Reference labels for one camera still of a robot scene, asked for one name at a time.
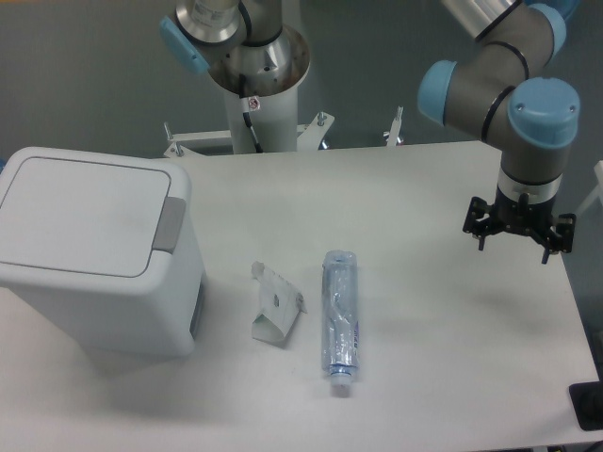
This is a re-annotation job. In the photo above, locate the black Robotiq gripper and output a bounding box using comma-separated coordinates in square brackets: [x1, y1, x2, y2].
[463, 187, 577, 265]

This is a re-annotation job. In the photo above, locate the white push-button trash can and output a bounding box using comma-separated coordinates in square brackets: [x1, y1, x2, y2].
[1, 147, 205, 356]

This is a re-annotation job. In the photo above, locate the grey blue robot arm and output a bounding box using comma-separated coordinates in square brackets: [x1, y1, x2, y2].
[159, 1, 580, 256]

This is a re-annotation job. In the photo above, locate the black device at table edge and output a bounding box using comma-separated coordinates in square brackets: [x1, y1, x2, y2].
[569, 381, 602, 431]

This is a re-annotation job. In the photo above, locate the crushed clear plastic bottle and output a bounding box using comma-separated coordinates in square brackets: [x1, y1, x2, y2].
[321, 250, 359, 397]

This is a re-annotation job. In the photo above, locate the crumpled white paper carton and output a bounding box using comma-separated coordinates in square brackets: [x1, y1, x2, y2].
[251, 261, 308, 348]

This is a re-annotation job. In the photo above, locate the white frame at right edge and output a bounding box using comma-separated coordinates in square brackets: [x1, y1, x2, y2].
[577, 160, 603, 218]

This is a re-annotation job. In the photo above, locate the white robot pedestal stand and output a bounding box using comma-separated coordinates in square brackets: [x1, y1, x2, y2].
[161, 27, 407, 158]

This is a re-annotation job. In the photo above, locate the black cable on pedestal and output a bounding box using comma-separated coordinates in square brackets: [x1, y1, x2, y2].
[237, 73, 264, 153]

